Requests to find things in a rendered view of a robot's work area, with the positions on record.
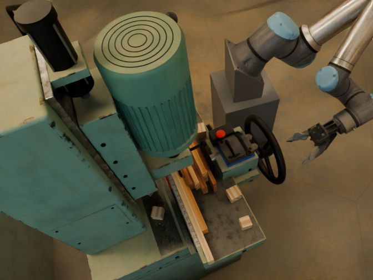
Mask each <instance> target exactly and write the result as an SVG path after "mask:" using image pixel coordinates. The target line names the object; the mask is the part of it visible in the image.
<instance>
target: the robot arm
mask: <svg viewBox="0 0 373 280"><path fill-rule="evenodd" d="M352 25H353V26H352ZM350 26H352V27H351V29H350V30H349V32H348V34H347V35H346V37H345V39H344V40H343V42H342V44H341V45H340V47H339V49H338V50H337V51H336V53H335V55H334V56H333V58H332V60H331V61H330V62H329V63H328V65H327V66H325V67H322V68H321V69H320V70H319V71H318V72H317V74H316V76H315V84H316V86H317V87H318V88H319V89H320V90H321V91H323V92H326V93H328V94H330V95H331V96H333V97H335V98H337V99H338V100H339V101H340V102H341V103H342V104H343V105H344V106H345V107H346V108H345V109H343V110H342V111H340V112H338V113H337V114H335V115H334V116H333V119H331V120H330V121H328V122H326V123H325V124H323V125H321V124H320V123H317V124H315V125H314V126H315V127H314V126H312V127H314V128H312V127H310V128H308V130H305V131H303V132H302V133H299V132H296V133H294V135H293V136H292V137H290V138H289V139H287V140H286V141H287V142H292V141H298V140H303V141H304V140H307V138H308V137H309V136H310V137H311V138H310V140H311V141H313V142H314V146H317V147H316V148H313V149H312V150H311V153H310V155H308V157H307V159H305V160H304V161H303V163H302V164H307V163H309V162H311V161H312V160H314V159H315V158H317V157H318V156H320V155H321V154H322V153H323V152H324V151H325V150H326V149H327V148H328V146H329V145H330V144H331V142H332V141H333V140H334V138H335V137H336V136H337V133H336V132H338V133H339V134H343V133H346V134H347V133H349V132H351V131H355V129H356V128H358V127H359V126H361V125H363V124H365V123H366V122H368V121H370V120H372V119H373V93H369V95H367V94H366V93H365V92H364V91H363V90H362V89H361V88H360V87H359V86H358V85H357V84H356V83H355V82H354V81H353V80H352V79H351V78H350V77H349V75H350V73H351V72H352V69H353V68H354V66H355V64H356V63H357V62H358V60H359V59H360V57H361V55H362V54H363V52H364V51H365V49H366V47H367V46H368V45H369V43H370V42H371V40H372V38H373V0H344V1H342V2H341V3H339V4H338V5H337V6H335V7H334V8H333V9H331V10H329V11H328V12H327V13H325V14H324V15H323V16H321V17H320V18H319V19H317V20H316V21H315V22H313V23H312V24H310V25H305V24H303V25H302V26H301V27H299V28H298V26H297V25H296V24H295V23H294V22H293V20H292V19H291V18H290V17H289V16H287V15H286V14H285V13H282V12H276V13H274V14H273V15H272V16H271V17H269V18H268V19H267V20H266V21H265V22H264V23H263V24H262V25H261V26H260V27H259V28H258V29H257V30H256V31H255V32H254V33H253V34H252V35H251V36H250V37H249V38H248V39H246V40H244V41H242V42H240V43H238V44H236V45H235V46H233V47H232V49H231V53H232V56H233V58H234V60H235V62H236V63H237V64H238V66H239V67H240V68H241V69H242V70H243V71H244V72H245V73H247V74H248V75H250V76H252V77H257V76H258V75H259V74H260V73H261V71H262V70H263V68H264V67H265V65H266V63H268V62H269V61H270V60H271V59H272V58H273V57H275V58H277V59H279V60H281V61H283V62H284V63H286V64H288V65H289V66H291V67H295V68H304V67H306V66H308V65H310V64H311V63H312V62H313V61H314V59H315V58H316V54H317V52H319V51H320V50H321V46H322V45H323V44H324V43H325V42H327V41H329V40H330V39H332V38H333V37H335V36H336V35H338V34H339V33H341V32H342V31H344V30H345V29H347V28H349V27H350ZM311 128H312V129H311Z"/></svg>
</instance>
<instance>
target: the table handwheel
mask: <svg viewBox="0 0 373 280"><path fill-rule="evenodd" d="M252 122H253V123H255V124H256V125H257V126H258V127H259V128H260V129H261V131H262V132H263V134H264V135H265V137H266V139H267V141H263V142H261V143H260V142H259V140H258V139H257V138H256V137H255V136H254V135H253V133H252V132H251V123H252ZM244 132H245V135H246V134H251V135H252V142H251V143H254V142H255V143H256V144H257V145H258V151H257V155H258V157H259V159H258V165H257V166H258V167H259V169H260V170H261V172H262V174H263V175H264V176H265V177H266V178H267V179H268V180H269V181H270V182H271V183H273V184H277V185H278V184H282V183H283V182H284V181H285V178H286V165H285V160H284V156H283V153H282V151H281V148H280V146H279V144H278V142H277V140H276V138H275V136H274V134H273V132H272V131H271V129H270V128H269V127H268V125H267V124H266V123H265V122H264V121H263V120H262V119H261V118H260V117H258V116H256V115H249V116H247V117H246V119H245V122H244ZM272 152H273V153H274V156H275V159H276V163H277V166H278V177H275V176H274V172H273V170H272V167H271V164H270V161H269V157H268V156H270V155H272ZM263 158H264V159H265V163H266V165H267V168H268V169H267V168H266V166H265V164H264V163H263V161H262V160H261V159H263Z"/></svg>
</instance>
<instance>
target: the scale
mask: <svg viewBox="0 0 373 280"><path fill-rule="evenodd" d="M167 177H168V180H169V182H170V184H171V187H172V189H173V192H174V194H175V197H176V199H177V201H178V204H179V207H180V209H181V211H182V214H183V216H184V219H185V221H186V223H187V226H188V228H189V231H190V234H191V236H192V238H193V241H194V243H195V246H196V247H199V246H200V244H199V241H198V239H197V237H196V234H195V232H194V229H193V226H192V225H191V222H190V219H189V217H188V215H187V212H186V210H185V208H184V205H183V203H182V200H181V198H180V195H179V193H178V191H177V188H176V186H175V184H174V181H173V179H172V176H171V174H169V175H167Z"/></svg>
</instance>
